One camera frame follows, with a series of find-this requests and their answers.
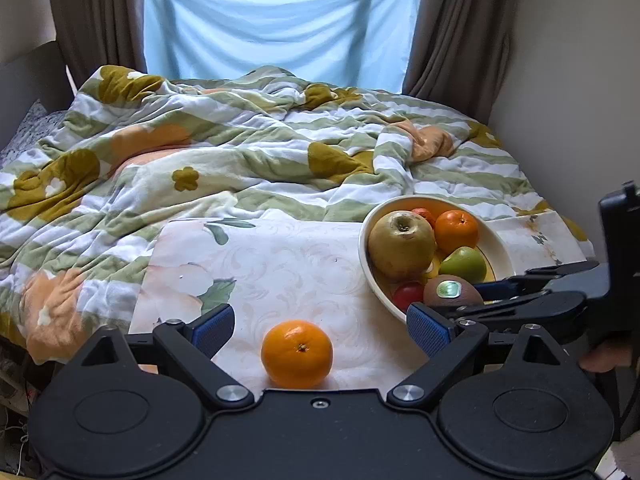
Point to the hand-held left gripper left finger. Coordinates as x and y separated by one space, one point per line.
215 330

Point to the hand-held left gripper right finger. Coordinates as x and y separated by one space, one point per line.
430 330

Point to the yellow apple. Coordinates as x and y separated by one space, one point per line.
401 245

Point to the medium orange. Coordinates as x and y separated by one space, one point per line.
456 231

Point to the floral white tablecloth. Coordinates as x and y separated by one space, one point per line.
280 270

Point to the brown kiwi with sticker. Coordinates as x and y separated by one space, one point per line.
436 296

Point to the floral green striped blanket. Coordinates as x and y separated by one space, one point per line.
250 150

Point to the brown curtain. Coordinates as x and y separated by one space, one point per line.
95 10
460 25

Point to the green apple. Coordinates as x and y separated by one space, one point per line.
467 265

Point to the cream plate with cartoon print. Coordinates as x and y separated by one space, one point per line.
502 260

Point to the small mandarin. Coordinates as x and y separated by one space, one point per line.
425 215

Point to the round red cherry tomato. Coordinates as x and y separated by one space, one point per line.
407 296

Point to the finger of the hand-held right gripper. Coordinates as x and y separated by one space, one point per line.
540 312
545 275

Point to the light blue curtain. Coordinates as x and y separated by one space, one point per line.
280 20

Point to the person's right hand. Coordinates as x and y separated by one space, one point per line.
607 356

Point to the grey patterned bed sheet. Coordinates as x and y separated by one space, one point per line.
27 130

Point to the large orange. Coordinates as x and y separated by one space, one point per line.
296 354

